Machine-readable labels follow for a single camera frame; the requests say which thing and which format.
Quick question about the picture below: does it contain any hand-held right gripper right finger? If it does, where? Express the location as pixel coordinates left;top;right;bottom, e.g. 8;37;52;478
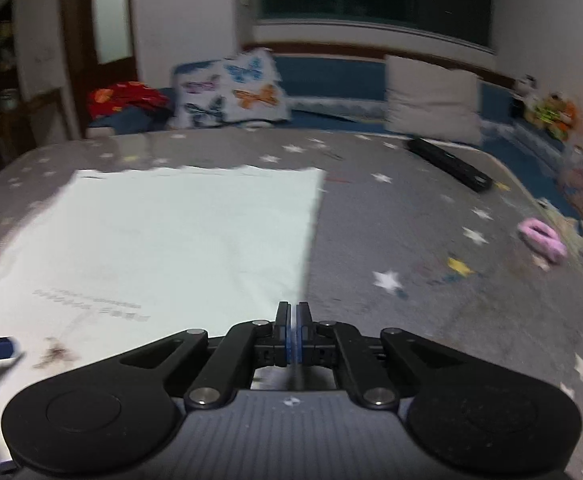
294;301;468;409

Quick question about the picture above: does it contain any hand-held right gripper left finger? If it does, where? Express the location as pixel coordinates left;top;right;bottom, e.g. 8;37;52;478
119;301;293;409

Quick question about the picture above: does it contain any light green garment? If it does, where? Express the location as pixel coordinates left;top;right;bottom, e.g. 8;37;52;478
0;164;328;466

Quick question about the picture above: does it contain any grey star-printed tablecloth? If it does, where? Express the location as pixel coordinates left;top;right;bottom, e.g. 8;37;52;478
0;127;583;480

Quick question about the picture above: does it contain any black remote control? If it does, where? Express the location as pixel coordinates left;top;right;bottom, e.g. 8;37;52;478
406;137;493;193

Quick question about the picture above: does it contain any wooden side table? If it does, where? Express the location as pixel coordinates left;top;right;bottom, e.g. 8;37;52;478
0;87;68;181

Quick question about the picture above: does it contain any butterfly print pillow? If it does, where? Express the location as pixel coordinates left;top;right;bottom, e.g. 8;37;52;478
169;47;292;130

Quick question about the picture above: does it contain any blue sofa bench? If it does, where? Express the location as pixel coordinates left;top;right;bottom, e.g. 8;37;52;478
89;52;583;221

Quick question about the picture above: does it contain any beige pillow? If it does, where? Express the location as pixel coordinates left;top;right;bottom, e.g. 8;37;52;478
384;55;483;147

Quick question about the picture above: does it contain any red printed blanket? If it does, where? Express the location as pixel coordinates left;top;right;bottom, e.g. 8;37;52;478
88;80;172;121

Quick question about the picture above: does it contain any dark wooden door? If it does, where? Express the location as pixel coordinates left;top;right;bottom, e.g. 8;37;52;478
60;0;140;138

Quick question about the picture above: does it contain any plush with green vest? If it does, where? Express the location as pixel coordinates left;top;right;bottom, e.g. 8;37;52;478
524;92;565;129

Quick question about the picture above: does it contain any orange plush toy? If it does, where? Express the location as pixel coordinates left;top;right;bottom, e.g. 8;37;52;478
556;100;580;134

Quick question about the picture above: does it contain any pink hair tie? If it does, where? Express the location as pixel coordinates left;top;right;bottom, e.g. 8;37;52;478
517;217;568;264

